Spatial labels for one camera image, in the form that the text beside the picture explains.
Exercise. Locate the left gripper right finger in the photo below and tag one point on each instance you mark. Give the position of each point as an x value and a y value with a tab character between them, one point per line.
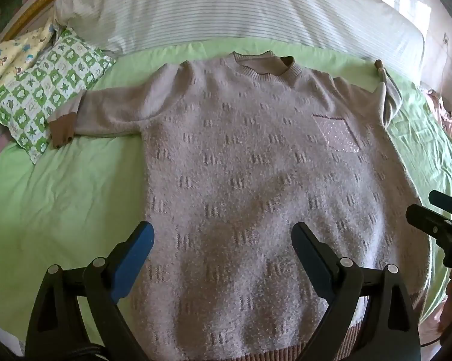
389	327

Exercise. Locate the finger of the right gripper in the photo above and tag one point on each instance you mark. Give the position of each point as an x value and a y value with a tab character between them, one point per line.
430	222
441	200

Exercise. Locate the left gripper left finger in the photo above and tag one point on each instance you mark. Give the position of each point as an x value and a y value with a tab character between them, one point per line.
75	315

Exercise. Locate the beige knitted sweater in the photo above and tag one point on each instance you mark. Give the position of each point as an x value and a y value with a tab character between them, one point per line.
237	150

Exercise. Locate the pink cloth at bedside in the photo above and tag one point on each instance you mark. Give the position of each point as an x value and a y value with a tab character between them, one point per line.
441	114

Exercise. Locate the green white patterned pillow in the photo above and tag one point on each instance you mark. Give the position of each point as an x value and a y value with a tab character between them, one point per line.
31	97

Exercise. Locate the yellow cartoon print pillow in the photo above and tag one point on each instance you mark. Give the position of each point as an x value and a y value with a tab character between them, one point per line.
19	54

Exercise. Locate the white striped pillow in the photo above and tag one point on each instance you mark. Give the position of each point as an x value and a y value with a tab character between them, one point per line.
365	28

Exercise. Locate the golden headboard frame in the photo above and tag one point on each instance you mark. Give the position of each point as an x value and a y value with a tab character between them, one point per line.
27	7

